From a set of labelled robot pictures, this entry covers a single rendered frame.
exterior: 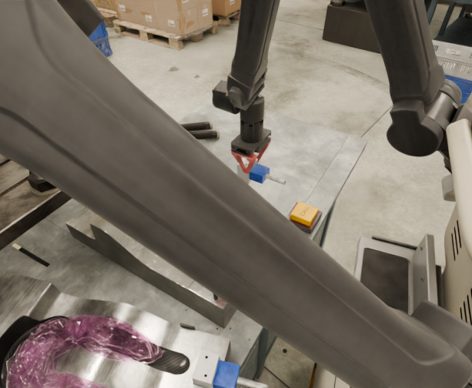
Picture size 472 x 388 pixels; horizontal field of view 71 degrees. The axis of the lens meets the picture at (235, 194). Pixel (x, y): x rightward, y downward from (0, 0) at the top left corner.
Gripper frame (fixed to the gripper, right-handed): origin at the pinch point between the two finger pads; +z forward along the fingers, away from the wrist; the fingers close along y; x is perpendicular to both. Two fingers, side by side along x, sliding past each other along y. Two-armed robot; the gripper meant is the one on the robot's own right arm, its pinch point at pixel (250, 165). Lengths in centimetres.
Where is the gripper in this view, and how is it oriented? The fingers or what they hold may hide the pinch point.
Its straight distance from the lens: 90.0
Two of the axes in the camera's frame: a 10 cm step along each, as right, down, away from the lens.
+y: -5.2, 5.9, -6.2
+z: 0.2, 7.3, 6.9
